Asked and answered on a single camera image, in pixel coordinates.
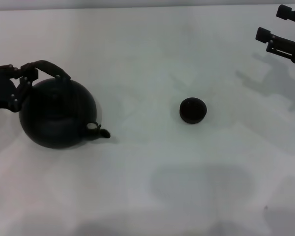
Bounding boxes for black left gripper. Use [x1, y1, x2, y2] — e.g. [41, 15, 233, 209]
[0, 63, 39, 113]

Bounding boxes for black round teapot with handle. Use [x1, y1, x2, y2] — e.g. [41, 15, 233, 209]
[19, 59, 111, 150]

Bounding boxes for small dark teacup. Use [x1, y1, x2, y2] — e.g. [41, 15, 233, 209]
[179, 97, 208, 124]

